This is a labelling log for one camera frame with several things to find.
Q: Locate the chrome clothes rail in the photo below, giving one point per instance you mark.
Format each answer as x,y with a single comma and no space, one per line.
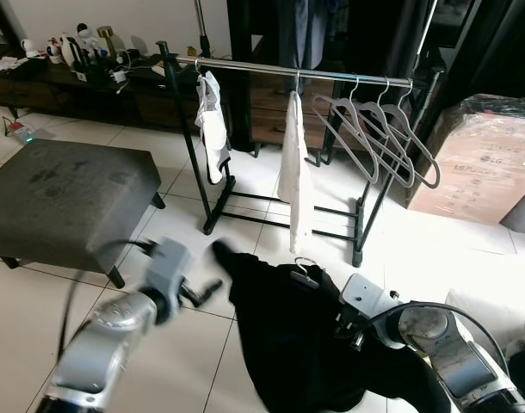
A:
331,76

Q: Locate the blue denim shirt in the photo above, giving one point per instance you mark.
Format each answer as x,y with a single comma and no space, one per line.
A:
293,26

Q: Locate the brown wooden drawer chest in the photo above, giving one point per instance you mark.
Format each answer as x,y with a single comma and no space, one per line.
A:
267,119

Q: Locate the dark wooden sideboard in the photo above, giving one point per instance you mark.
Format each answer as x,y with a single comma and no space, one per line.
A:
64,95

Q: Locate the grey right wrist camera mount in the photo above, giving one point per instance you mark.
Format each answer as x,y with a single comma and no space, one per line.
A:
370,297

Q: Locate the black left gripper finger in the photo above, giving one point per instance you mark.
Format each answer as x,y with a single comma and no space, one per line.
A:
196,302
211,288

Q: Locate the dark grey curtain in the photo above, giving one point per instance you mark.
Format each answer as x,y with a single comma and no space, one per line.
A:
503,43

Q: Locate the grey fabric ottoman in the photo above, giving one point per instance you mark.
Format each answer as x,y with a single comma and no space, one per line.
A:
64,198

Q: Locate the black clothes rack frame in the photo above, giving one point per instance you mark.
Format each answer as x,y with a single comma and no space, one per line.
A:
209,222

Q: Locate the black garment with blue print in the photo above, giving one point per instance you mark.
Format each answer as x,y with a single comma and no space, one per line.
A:
297,361

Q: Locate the white paper stack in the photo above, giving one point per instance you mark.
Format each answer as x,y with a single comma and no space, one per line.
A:
3,64

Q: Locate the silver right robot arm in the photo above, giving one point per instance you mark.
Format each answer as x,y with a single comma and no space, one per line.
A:
456,361

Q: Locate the white garment with grey lining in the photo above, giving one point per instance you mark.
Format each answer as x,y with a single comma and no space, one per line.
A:
213,129

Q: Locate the plastic-wrapped cardboard box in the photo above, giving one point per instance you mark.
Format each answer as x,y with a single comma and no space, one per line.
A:
478,163

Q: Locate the white printed t-shirt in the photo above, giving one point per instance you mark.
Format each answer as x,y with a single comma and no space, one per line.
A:
294,181

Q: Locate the white charger adapter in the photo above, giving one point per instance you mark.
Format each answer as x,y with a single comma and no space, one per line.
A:
119,76

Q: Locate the silver metal pole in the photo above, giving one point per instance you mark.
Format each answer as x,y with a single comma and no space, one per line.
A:
201,26

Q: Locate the black wardrobe frame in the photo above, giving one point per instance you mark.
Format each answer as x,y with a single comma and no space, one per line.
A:
238,43

